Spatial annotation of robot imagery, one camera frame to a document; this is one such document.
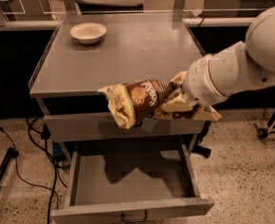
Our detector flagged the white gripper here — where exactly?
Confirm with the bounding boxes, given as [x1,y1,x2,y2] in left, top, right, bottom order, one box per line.
[158,55,227,121]

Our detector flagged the brown chip bag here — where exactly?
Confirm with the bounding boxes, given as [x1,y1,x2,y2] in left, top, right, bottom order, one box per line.
[99,79,182,130]

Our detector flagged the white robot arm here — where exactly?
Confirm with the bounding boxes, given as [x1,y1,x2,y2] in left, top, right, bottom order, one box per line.
[158,7,275,120]

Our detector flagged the closed top drawer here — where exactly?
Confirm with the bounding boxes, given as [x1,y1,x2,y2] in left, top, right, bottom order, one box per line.
[44,113,204,143]

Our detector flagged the grey drawer cabinet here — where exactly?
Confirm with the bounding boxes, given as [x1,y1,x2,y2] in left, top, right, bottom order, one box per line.
[28,12,223,161]

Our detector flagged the open middle drawer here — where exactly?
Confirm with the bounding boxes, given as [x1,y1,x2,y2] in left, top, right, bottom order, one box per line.
[51,135,214,224]

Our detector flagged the black caster foot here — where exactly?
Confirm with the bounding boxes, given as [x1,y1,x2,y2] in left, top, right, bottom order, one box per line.
[192,146,212,158]

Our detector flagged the white bowl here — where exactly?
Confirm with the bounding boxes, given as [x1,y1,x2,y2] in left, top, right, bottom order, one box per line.
[70,22,107,45]

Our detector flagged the black power adapter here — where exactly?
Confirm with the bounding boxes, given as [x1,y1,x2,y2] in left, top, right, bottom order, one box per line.
[41,125,50,140]

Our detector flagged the black floor cables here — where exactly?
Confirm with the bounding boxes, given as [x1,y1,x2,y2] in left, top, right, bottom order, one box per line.
[0,117,70,224]

